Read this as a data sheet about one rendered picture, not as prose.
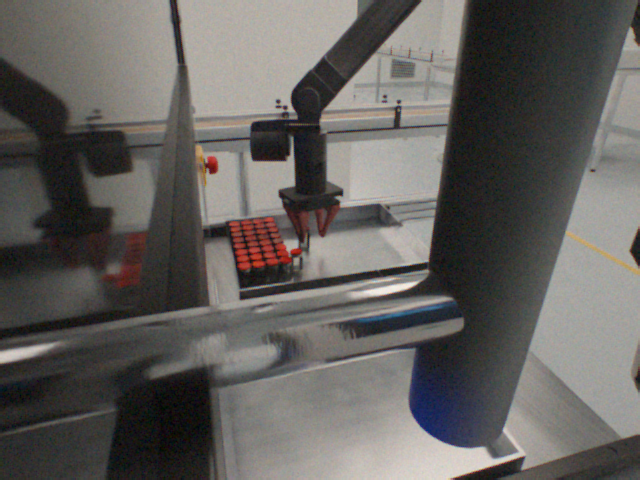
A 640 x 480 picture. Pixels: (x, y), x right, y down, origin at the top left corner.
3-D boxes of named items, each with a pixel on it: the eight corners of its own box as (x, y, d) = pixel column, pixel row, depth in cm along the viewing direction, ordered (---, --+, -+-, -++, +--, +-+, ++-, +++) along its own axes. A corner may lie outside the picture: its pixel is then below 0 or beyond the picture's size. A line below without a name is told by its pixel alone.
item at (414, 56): (455, 68, 433) (457, 51, 425) (442, 68, 429) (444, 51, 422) (343, 48, 740) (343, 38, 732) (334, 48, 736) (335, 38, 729)
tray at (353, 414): (149, 596, 32) (140, 573, 30) (163, 361, 54) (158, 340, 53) (517, 477, 40) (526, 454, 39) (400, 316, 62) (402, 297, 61)
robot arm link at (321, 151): (326, 128, 66) (327, 121, 71) (283, 128, 67) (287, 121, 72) (326, 170, 69) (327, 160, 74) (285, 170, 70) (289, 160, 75)
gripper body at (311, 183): (277, 199, 75) (275, 159, 72) (325, 188, 80) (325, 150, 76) (294, 211, 70) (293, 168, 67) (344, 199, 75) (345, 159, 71)
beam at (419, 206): (188, 252, 170) (184, 226, 165) (188, 243, 177) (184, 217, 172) (516, 209, 209) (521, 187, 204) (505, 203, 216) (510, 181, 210)
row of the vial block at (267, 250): (268, 289, 68) (266, 265, 66) (253, 240, 84) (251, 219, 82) (281, 287, 69) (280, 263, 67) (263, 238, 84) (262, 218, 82)
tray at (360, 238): (241, 309, 64) (239, 291, 62) (226, 235, 86) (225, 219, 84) (438, 277, 72) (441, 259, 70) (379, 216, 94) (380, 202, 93)
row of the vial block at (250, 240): (254, 291, 68) (252, 267, 66) (241, 241, 83) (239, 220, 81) (268, 289, 68) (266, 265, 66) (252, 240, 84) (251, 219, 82)
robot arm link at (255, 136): (319, 87, 63) (321, 89, 71) (244, 87, 64) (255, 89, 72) (319, 165, 67) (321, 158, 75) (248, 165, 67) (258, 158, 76)
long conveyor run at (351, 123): (80, 164, 141) (68, 118, 133) (89, 152, 154) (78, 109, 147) (541, 129, 187) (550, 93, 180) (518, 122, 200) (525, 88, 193)
